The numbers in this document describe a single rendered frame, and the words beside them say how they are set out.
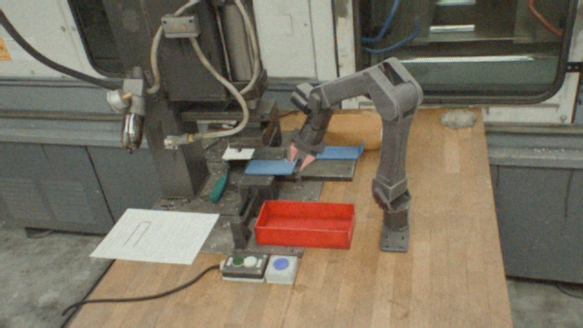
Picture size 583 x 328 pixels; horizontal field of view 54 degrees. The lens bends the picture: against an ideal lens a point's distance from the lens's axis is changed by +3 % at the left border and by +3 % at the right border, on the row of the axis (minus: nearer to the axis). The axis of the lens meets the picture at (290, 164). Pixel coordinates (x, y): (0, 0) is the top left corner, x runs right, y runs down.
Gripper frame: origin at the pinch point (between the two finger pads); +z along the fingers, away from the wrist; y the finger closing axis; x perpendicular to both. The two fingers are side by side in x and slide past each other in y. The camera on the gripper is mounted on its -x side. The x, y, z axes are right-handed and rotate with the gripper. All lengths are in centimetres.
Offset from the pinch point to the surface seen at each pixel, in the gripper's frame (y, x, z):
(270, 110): 13.1, 2.2, -13.0
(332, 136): -6.7, -25.1, -0.6
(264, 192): 4.8, 7.3, 8.8
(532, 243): -99, -63, 23
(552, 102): -68, -55, -32
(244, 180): 11.5, 6.1, 8.9
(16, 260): 110, -65, 167
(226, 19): 31.8, 5.6, -32.1
